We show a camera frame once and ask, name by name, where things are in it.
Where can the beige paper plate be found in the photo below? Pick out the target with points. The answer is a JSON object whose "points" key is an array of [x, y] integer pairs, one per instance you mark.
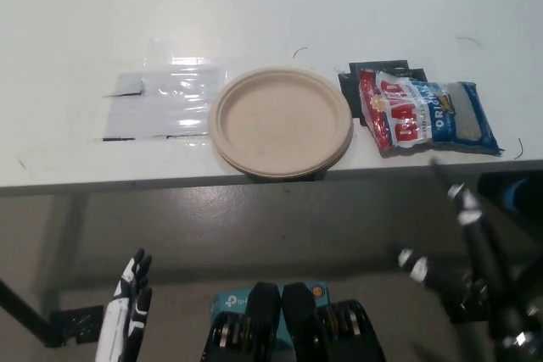
{"points": [[297, 175], [275, 120]]}

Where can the blue and black object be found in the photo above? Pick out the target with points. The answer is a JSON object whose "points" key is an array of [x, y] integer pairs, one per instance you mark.
{"points": [[515, 196]]}

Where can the black table foot plate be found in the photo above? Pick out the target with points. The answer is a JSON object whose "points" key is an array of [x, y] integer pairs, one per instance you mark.
{"points": [[76, 324], [468, 313]]}

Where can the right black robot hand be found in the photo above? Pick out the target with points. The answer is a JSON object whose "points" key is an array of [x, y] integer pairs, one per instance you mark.
{"points": [[517, 328]]}

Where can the robot body with teal top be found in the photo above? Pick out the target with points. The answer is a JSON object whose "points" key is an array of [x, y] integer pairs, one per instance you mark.
{"points": [[263, 319]]}

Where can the black table leg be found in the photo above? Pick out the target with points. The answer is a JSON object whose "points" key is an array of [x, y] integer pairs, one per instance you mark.
{"points": [[25, 315]]}

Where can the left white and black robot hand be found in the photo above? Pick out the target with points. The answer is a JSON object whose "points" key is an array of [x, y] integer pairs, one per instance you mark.
{"points": [[116, 319]]}

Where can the clear plastic sheet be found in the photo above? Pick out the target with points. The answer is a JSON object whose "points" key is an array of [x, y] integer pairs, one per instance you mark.
{"points": [[169, 107]]}

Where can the David sunflower seeds bag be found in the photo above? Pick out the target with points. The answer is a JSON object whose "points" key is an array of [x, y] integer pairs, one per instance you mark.
{"points": [[407, 112]]}

